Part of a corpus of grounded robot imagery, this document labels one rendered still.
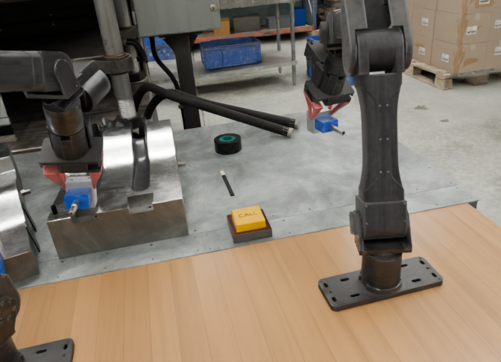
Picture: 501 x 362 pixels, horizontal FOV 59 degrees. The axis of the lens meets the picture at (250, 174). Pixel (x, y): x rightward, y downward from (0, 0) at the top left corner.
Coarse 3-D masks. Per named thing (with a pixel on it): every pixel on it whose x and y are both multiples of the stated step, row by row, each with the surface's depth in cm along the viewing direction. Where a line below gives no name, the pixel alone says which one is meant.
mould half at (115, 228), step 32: (128, 128) 113; (160, 128) 112; (128, 160) 106; (160, 160) 106; (64, 192) 95; (128, 192) 91; (160, 192) 90; (64, 224) 85; (96, 224) 86; (128, 224) 88; (160, 224) 89; (64, 256) 88
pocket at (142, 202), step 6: (132, 198) 90; (138, 198) 91; (144, 198) 91; (150, 198) 91; (132, 204) 91; (138, 204) 91; (144, 204) 91; (150, 204) 92; (132, 210) 90; (138, 210) 90; (144, 210) 87; (150, 210) 87
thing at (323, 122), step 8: (320, 112) 108; (328, 112) 109; (312, 120) 108; (320, 120) 106; (328, 120) 106; (336, 120) 106; (312, 128) 109; (320, 128) 106; (328, 128) 106; (336, 128) 103
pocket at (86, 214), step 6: (96, 204) 89; (78, 210) 89; (84, 210) 89; (90, 210) 89; (96, 210) 90; (72, 216) 87; (78, 216) 89; (84, 216) 90; (90, 216) 89; (96, 216) 90; (72, 222) 85; (78, 222) 85
